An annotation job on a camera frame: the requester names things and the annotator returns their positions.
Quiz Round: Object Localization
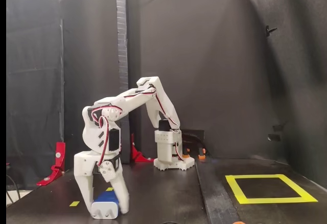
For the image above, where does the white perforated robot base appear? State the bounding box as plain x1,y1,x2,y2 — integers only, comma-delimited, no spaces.
153,156,195,171

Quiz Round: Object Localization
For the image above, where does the red white black servo cable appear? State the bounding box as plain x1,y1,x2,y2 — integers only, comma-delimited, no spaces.
89,106,111,170
150,84,181,134

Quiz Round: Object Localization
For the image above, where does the yellow tape square outline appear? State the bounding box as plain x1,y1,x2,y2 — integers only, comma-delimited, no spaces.
224,174,319,205

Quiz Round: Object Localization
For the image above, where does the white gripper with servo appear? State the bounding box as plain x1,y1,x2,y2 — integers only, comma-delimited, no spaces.
74,151,130,217

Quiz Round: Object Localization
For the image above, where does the red clamp at left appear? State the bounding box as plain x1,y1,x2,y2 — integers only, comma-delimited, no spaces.
36,142,66,187

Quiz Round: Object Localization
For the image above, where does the blue and white charger block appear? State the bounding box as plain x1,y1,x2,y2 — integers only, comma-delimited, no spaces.
91,191,120,220

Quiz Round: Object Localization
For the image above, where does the black backdrop cloth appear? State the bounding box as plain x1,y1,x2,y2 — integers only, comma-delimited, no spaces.
51,0,327,191

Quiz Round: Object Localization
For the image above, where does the small black wall clip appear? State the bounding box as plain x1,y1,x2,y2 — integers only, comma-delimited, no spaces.
265,24,278,37

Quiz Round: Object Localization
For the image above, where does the tape-wrapped black vertical post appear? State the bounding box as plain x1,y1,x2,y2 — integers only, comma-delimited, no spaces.
114,0,131,164

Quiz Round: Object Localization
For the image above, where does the dark grey curtain sheet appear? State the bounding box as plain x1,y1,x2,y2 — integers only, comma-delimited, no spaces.
6,0,64,191

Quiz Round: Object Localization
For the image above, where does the red bracket with screws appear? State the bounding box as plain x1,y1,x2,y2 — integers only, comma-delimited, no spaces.
130,133,155,163

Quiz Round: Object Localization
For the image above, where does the thin black cable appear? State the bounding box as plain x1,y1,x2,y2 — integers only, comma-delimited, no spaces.
6,174,21,206

